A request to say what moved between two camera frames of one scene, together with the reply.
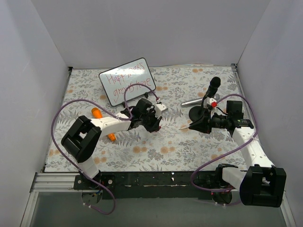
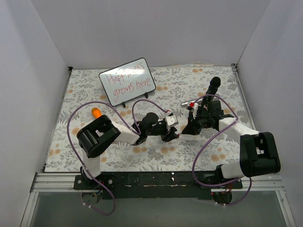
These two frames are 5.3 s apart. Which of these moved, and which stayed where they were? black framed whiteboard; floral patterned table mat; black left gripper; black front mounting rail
Moved: black left gripper
Stayed: black framed whiteboard; floral patterned table mat; black front mounting rail
